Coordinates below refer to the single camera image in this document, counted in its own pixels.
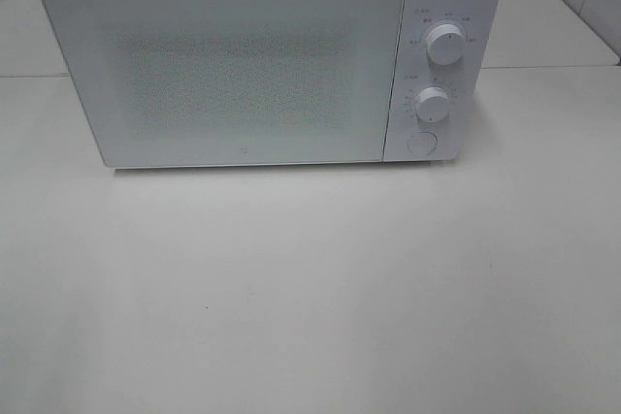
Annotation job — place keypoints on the round white door button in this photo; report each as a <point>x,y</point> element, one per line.
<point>422,145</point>

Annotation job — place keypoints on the white control knob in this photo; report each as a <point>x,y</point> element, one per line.
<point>445,41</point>
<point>432,104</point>

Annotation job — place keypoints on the white microwave door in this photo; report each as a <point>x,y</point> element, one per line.
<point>175,83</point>

